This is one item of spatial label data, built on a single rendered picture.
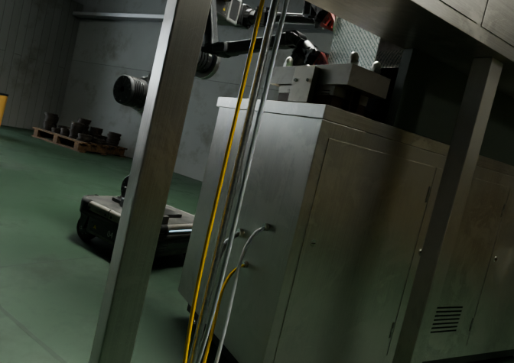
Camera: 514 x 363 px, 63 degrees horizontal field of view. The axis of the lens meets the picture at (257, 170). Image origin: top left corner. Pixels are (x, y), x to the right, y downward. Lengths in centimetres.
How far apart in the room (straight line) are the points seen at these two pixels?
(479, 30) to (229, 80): 524
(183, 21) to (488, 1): 81
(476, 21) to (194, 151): 556
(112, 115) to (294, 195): 699
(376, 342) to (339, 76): 89
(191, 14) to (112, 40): 775
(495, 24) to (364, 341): 102
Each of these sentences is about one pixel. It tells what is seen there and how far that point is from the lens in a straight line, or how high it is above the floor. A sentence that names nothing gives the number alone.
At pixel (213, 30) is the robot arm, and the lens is 204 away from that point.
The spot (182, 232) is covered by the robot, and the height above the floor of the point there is 20.
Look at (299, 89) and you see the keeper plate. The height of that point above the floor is 95.
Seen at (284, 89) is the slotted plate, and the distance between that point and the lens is 145.
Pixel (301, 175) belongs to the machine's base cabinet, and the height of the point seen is 70.
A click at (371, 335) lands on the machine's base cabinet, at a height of 23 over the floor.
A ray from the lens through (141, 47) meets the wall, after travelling 782.
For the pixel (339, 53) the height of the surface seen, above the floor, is 114.
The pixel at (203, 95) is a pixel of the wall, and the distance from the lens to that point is 655.
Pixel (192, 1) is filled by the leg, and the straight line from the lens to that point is 77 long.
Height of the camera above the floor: 76
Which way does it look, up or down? 4 degrees down
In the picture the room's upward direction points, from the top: 13 degrees clockwise
